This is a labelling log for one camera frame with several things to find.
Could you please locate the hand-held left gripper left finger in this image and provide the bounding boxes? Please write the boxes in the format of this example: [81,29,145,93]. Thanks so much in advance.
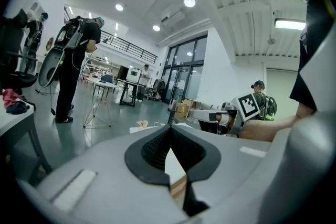
[15,124,190,224]

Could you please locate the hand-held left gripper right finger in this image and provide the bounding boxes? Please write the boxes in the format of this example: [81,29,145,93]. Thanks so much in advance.
[170,124,274,218]

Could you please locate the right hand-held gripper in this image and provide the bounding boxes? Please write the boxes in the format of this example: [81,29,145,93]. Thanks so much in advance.
[189,92,262,138]

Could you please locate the person's right forearm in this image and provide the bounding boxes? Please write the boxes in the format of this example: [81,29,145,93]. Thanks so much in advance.
[239,114,299,143]

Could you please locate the wooden vanity cabinet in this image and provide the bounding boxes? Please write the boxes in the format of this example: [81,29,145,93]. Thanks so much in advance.
[170,174,188,199]

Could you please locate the cardboard box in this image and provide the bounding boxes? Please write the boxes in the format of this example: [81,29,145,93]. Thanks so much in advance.
[174,98,196,120]

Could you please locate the glass door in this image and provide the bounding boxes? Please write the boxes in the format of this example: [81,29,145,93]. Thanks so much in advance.
[160,35,208,106]

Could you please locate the black table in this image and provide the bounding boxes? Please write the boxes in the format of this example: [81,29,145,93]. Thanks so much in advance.
[119,79,139,108]

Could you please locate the white monitor box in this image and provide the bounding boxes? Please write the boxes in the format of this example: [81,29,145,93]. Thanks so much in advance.
[125,67,143,85]

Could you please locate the person's black clothing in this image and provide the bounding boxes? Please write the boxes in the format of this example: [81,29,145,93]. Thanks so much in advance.
[289,0,336,114]

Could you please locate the black railing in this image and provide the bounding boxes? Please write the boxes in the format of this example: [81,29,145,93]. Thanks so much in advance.
[99,29,159,64]

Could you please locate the ceiling air conditioner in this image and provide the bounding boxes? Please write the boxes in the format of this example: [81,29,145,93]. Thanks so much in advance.
[158,5,186,27]

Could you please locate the round white table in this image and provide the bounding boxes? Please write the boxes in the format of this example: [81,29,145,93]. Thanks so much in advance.
[82,77,120,129]

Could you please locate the rectangular ceiling light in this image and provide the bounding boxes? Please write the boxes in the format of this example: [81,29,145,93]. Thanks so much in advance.
[274,18,307,31]

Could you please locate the red and blue cloth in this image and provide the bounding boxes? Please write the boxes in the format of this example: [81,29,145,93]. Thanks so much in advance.
[2,88,25,110]

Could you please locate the black office chair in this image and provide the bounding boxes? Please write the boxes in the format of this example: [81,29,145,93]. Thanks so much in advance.
[0,8,39,95]

